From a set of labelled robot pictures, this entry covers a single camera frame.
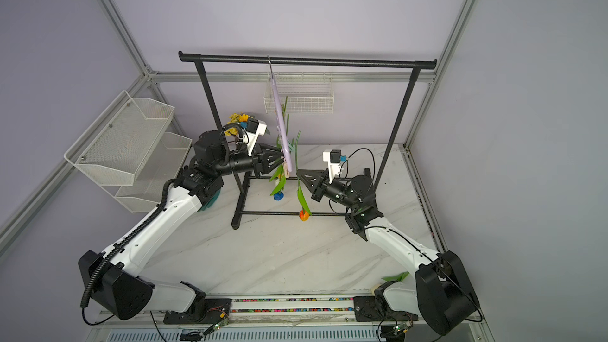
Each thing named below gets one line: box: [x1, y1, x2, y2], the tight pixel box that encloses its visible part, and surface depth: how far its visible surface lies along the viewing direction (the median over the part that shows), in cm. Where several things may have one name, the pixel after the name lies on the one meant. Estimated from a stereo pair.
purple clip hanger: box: [267, 55, 293, 173], surface depth 57 cm
